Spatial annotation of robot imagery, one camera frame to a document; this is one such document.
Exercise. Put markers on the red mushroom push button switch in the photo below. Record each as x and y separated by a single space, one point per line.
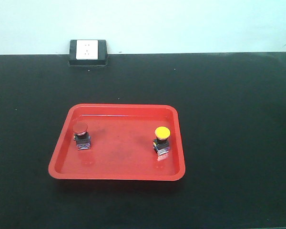
81 136

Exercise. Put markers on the yellow mushroom push button switch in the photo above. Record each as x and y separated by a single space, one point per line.
160 143

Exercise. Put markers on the black white wall socket box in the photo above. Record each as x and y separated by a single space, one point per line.
86 53

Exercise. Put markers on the red plastic tray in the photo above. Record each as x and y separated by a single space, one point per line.
121 144

